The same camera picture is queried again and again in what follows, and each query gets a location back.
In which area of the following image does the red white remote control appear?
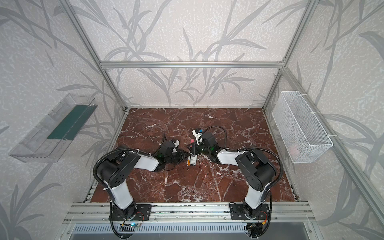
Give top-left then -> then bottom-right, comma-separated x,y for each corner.
187,155 -> 198,166

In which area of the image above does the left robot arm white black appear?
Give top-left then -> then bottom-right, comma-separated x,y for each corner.
93,141 -> 189,221

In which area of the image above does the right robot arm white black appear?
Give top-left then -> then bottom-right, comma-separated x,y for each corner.
187,129 -> 284,220

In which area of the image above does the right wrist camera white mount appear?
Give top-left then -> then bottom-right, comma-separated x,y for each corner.
192,128 -> 204,145

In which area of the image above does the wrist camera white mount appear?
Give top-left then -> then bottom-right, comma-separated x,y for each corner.
192,128 -> 204,145
172,140 -> 180,148

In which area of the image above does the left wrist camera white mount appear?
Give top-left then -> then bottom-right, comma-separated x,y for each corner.
172,140 -> 180,148

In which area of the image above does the right black corrugated cable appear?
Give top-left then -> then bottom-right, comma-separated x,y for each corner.
200,125 -> 284,193

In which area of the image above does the black corrugated cable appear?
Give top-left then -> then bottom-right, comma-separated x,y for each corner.
200,125 -> 284,193
92,147 -> 142,187

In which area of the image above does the left black corrugated cable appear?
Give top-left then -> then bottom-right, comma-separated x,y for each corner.
92,147 -> 142,187

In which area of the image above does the aluminium frame crossbar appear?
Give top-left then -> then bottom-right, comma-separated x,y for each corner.
100,61 -> 283,69

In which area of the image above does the white wire mesh basket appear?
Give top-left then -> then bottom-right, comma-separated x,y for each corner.
272,91 -> 333,164

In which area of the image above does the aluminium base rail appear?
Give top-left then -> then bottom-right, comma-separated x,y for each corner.
63,202 -> 316,224

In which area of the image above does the clear plastic wall bin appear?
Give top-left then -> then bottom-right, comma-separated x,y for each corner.
9,94 -> 98,163

